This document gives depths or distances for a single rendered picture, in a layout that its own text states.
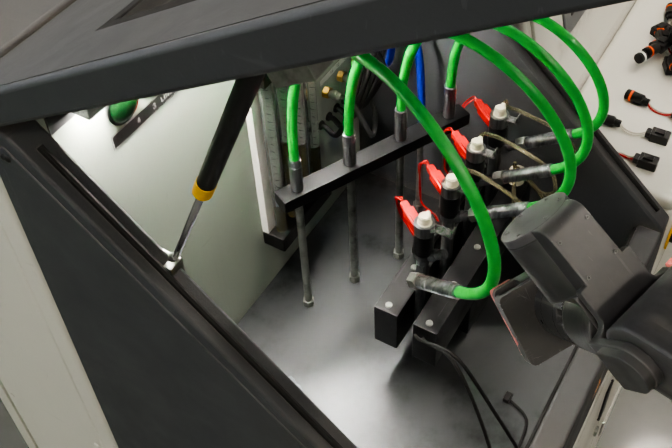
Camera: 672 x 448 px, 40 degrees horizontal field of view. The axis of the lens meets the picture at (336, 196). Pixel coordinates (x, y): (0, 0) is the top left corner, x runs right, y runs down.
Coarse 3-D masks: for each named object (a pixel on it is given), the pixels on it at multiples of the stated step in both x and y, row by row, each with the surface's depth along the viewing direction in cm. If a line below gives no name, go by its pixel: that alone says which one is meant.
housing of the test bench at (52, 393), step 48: (0, 0) 94; (48, 0) 94; (0, 48) 88; (0, 192) 96; (0, 240) 105; (0, 288) 116; (48, 288) 108; (0, 336) 129; (48, 336) 118; (0, 384) 146; (48, 384) 132; (48, 432) 150; (96, 432) 136
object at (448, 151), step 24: (384, 72) 94; (288, 96) 115; (408, 96) 92; (288, 120) 119; (432, 120) 91; (288, 144) 123; (456, 168) 91; (480, 216) 91; (456, 288) 104; (480, 288) 98
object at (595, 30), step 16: (560, 16) 146; (592, 16) 158; (608, 16) 165; (624, 16) 175; (528, 32) 138; (544, 32) 142; (576, 32) 153; (592, 32) 160; (608, 32) 168; (544, 48) 143; (560, 48) 148; (592, 48) 161; (560, 64) 150; (576, 64) 156; (576, 80) 157; (656, 256) 152; (656, 272) 171; (608, 416) 214
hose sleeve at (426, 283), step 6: (420, 276) 110; (426, 276) 110; (420, 282) 109; (426, 282) 108; (432, 282) 107; (438, 282) 107; (444, 282) 106; (450, 282) 105; (420, 288) 110; (426, 288) 108; (432, 288) 107; (438, 288) 106; (444, 288) 105; (450, 288) 104; (438, 294) 107; (444, 294) 105; (450, 294) 104
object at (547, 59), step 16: (512, 32) 111; (416, 48) 122; (528, 48) 112; (544, 64) 112; (560, 80) 112; (576, 96) 113; (400, 112) 131; (400, 128) 133; (592, 128) 115; (592, 144) 117; (576, 160) 119; (496, 176) 129; (512, 176) 127; (528, 176) 126; (544, 176) 124
